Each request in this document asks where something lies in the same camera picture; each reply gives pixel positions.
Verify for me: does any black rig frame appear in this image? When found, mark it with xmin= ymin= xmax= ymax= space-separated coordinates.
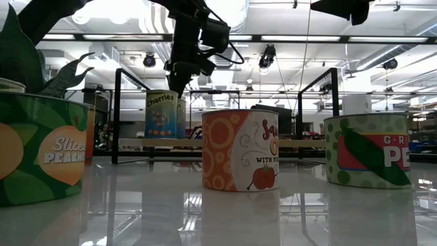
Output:
xmin=33 ymin=33 xmax=437 ymax=163

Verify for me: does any green plant in white pot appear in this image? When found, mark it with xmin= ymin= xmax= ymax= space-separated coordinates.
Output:
xmin=0 ymin=3 xmax=96 ymax=100

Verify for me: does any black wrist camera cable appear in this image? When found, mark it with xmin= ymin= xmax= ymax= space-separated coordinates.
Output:
xmin=204 ymin=40 xmax=246 ymax=66

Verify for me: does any black background frame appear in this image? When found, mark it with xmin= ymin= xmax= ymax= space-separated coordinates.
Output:
xmin=61 ymin=87 xmax=114 ymax=153

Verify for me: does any wooden shelf with black frame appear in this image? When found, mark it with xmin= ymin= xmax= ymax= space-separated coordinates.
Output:
xmin=111 ymin=67 xmax=341 ymax=165

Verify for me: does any pale labelled tall can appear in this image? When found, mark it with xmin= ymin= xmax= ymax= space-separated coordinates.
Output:
xmin=176 ymin=98 xmax=187 ymax=139

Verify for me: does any orange and white sauce can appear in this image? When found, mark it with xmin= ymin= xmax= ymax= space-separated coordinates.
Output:
xmin=201 ymin=108 xmax=280 ymax=193

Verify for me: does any black hanging ceiling fixture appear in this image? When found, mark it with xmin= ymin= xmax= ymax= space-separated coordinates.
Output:
xmin=142 ymin=53 xmax=157 ymax=68
xmin=258 ymin=44 xmax=277 ymax=69
xmin=382 ymin=57 xmax=399 ymax=71

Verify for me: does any green peas can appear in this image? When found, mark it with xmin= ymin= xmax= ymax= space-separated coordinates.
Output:
xmin=323 ymin=111 xmax=412 ymax=190

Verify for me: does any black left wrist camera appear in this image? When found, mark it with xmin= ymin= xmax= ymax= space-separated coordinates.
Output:
xmin=200 ymin=17 xmax=232 ymax=55

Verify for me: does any blue cherries can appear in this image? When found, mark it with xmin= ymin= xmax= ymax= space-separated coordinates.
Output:
xmin=145 ymin=89 xmax=179 ymax=139

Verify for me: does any blue storage bin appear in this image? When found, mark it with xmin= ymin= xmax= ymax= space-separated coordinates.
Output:
xmin=408 ymin=139 xmax=437 ymax=154

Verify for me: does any green sliced peaches can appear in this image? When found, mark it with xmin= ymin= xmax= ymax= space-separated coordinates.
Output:
xmin=0 ymin=90 xmax=90 ymax=208

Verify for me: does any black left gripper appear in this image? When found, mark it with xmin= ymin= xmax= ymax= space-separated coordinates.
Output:
xmin=165 ymin=15 xmax=217 ymax=99

